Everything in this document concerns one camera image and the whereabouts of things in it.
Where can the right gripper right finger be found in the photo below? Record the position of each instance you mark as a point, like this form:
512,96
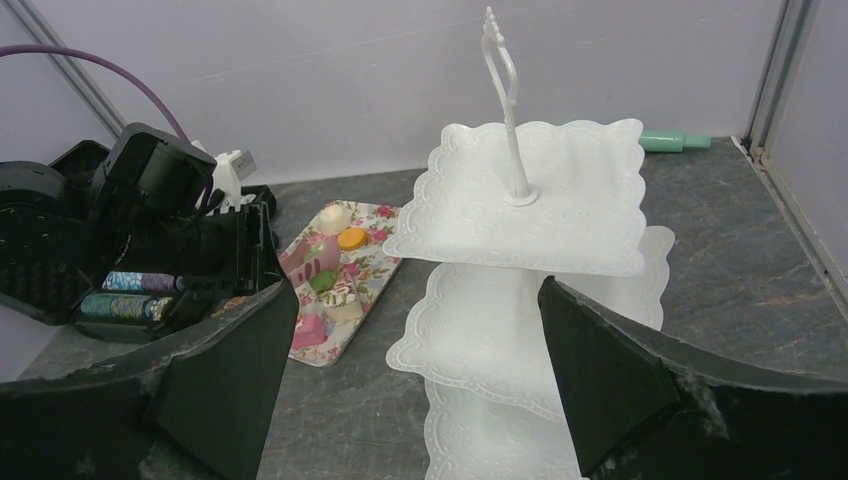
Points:
640,404

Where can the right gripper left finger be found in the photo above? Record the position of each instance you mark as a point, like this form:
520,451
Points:
207,393

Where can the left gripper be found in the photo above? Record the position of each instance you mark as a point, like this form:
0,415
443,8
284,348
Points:
237,255

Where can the green cake piece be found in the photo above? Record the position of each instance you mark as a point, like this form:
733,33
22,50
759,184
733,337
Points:
323,281

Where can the pink cake with cherry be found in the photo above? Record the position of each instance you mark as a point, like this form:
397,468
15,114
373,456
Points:
310,331

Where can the white decorated cake slice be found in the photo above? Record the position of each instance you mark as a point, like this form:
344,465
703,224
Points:
341,303

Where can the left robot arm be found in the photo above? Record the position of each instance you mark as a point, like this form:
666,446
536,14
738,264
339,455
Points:
150,206

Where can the floral serving tray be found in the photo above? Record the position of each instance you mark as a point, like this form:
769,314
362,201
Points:
367,269

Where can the cream dome cake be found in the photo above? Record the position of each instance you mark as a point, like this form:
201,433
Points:
334,219

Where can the orange macaron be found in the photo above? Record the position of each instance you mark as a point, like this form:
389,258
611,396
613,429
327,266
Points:
352,238

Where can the black poker chip case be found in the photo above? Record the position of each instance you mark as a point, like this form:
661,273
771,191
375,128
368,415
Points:
132,307

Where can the white three-tier cake stand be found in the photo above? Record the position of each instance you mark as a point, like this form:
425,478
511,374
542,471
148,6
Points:
500,207

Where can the mint green rolling pin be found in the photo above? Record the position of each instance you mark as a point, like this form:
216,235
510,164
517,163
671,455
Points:
671,141

